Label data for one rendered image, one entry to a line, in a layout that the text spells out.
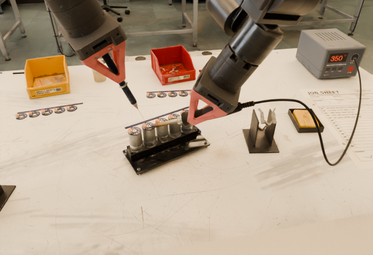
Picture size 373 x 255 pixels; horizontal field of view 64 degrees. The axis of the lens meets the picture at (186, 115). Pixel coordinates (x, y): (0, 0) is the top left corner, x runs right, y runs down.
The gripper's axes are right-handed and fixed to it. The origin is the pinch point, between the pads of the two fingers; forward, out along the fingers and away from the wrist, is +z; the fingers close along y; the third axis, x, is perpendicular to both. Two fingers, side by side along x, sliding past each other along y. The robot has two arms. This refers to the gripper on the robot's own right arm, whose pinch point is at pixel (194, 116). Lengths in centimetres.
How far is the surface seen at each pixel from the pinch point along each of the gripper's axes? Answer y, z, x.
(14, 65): -154, 172, -128
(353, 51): -42, -15, 30
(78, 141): 0.6, 21.0, -16.2
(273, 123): -7.7, -3.0, 14.5
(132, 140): 3.0, 10.0, -6.8
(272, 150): -5.8, 1.1, 17.6
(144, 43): -231, 126, -48
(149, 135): 0.9, 8.7, -4.6
